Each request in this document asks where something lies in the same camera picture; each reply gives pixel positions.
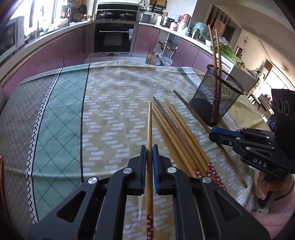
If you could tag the dark wooden chopstick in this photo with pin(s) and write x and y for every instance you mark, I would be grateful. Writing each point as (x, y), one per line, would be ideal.
(207, 129)

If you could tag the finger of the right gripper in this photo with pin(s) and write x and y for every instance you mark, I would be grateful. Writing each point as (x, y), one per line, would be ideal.
(230, 132)
(235, 140)

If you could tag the black range hood stove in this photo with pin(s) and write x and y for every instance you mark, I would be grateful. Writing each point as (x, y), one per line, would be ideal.
(117, 11)

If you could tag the pink sleeve right forearm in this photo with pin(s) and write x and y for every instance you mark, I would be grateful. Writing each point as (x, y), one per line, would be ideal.
(279, 221)

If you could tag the mint green appliance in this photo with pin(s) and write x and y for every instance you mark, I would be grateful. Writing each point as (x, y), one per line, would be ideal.
(200, 32)

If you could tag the cooking oil bottle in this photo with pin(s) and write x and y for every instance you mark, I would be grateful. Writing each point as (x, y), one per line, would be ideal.
(150, 58)

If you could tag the green leafy vegetables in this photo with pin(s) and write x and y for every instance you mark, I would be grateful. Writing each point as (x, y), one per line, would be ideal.
(227, 52)

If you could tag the patterned green beige tablecloth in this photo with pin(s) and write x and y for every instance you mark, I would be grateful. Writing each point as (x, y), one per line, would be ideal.
(61, 127)

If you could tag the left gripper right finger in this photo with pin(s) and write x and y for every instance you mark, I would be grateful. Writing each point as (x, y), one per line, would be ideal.
(202, 209)

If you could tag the dark sauce bottle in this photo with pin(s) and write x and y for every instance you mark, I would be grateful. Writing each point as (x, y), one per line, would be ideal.
(157, 60)

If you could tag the white microwave oven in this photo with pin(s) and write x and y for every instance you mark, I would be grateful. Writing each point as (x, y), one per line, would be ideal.
(13, 37)

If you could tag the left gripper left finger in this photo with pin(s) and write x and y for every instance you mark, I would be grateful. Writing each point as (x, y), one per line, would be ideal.
(96, 209)

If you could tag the yellow cloth mat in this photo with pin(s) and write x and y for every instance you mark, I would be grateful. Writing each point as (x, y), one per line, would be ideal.
(243, 114)

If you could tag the black mesh utensil cup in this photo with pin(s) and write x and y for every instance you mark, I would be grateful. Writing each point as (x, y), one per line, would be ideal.
(203, 100)

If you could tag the black built-in oven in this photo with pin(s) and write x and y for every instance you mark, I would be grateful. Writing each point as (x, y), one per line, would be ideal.
(115, 38)

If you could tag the right hand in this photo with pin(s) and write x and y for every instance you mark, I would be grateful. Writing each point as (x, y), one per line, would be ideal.
(282, 188)

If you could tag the steel stock pot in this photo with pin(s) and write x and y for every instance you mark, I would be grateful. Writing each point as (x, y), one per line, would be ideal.
(166, 21)

